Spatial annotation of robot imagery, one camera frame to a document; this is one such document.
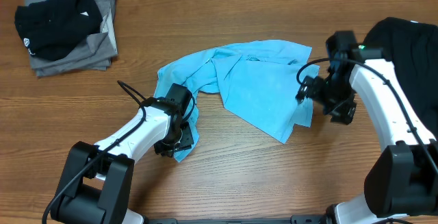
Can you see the folded black polo shirt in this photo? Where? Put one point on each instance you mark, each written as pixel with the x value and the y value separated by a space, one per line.
pixel 51 29

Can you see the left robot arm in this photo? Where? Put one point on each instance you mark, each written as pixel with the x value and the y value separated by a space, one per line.
pixel 95 183

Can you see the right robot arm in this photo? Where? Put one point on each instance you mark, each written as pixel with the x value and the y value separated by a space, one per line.
pixel 403 181

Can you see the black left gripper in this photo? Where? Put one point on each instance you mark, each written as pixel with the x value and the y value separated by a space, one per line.
pixel 186 142

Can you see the folded grey garment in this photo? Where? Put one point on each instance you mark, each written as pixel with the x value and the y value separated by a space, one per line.
pixel 93 53

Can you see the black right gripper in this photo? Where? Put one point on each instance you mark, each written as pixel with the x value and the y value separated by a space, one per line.
pixel 345 111

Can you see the light blue t-shirt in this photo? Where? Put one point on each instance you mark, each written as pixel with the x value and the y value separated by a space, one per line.
pixel 257 81

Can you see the black garment at right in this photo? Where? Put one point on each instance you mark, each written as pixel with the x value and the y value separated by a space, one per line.
pixel 412 47

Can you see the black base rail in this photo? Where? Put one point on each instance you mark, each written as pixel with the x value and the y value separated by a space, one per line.
pixel 232 220

